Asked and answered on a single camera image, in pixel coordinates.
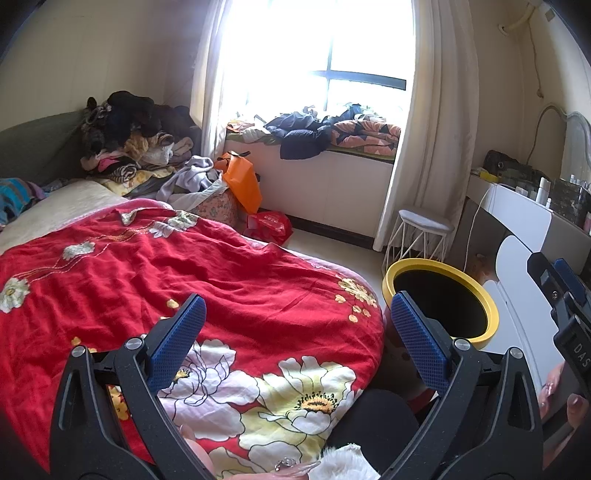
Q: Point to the dark padded jacket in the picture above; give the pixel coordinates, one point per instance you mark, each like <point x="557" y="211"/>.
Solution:
<point x="298" y="136"/>

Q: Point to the orange bag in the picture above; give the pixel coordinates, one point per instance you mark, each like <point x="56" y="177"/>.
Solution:
<point x="240" y="182"/>

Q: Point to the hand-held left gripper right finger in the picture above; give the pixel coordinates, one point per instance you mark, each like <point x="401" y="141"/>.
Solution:
<point x="418" y="341"/>

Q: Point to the yellow rimmed trash bin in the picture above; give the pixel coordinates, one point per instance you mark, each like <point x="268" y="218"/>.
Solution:
<point x="438" y="300"/>

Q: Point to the person's right hand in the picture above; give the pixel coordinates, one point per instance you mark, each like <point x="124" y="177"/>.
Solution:
<point x="561" y="401"/>

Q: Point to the grey headboard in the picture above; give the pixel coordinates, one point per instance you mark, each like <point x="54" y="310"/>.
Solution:
<point x="37" y="143"/>

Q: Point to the floral fabric basket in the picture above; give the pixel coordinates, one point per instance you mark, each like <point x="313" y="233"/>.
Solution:
<point x="217" y="207"/>

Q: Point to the red floral blanket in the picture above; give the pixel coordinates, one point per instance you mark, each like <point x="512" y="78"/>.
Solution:
<point x="138" y="277"/>

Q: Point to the white orange cloth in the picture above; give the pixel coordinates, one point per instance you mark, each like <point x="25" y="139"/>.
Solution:
<point x="244" y="131"/>

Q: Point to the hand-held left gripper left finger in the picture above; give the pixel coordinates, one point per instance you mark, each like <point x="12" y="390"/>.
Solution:
<point x="178" y="341"/>

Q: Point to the person's black trouser leg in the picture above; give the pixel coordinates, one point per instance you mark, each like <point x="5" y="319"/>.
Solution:
<point x="369" y="420"/>

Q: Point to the long cream curtain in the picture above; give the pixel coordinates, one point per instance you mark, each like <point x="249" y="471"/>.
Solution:
<point x="434" y="129"/>

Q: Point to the grey white clothes heap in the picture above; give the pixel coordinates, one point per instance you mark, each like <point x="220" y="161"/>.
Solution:
<point x="189" y="177"/>

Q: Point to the white bottle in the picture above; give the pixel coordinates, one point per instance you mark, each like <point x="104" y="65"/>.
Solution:
<point x="544" y="189"/>

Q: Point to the blue floral pillow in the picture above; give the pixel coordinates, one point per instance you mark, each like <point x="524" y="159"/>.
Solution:
<point x="18" y="198"/>

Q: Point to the orange patterned quilt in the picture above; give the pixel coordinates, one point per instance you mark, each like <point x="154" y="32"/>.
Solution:
<point x="367" y="136"/>

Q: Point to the pile of clothes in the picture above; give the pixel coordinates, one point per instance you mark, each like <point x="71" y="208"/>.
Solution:
<point x="138" y="129"/>

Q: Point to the dark bag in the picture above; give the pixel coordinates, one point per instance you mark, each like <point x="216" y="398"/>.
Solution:
<point x="508" y="167"/>

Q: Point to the white framed mirror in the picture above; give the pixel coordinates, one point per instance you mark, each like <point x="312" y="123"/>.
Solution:
<point x="577" y="143"/>

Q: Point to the beige bed sheet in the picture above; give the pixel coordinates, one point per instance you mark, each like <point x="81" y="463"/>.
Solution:
<point x="60" y="207"/>

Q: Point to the person's left hand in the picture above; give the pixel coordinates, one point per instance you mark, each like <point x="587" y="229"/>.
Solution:
<point x="198" y="450"/>

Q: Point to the window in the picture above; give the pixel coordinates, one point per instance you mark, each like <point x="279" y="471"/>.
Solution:
<point x="332" y="46"/>

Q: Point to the red plastic shopping bag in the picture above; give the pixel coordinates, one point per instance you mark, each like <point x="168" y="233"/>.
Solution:
<point x="272" y="226"/>

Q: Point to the short cream curtain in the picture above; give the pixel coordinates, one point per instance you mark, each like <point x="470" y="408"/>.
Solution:
<point x="210" y="83"/>

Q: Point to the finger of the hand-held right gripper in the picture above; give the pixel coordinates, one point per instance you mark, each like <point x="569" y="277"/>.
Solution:
<point x="542" y="277"/>
<point x="565" y="274"/>

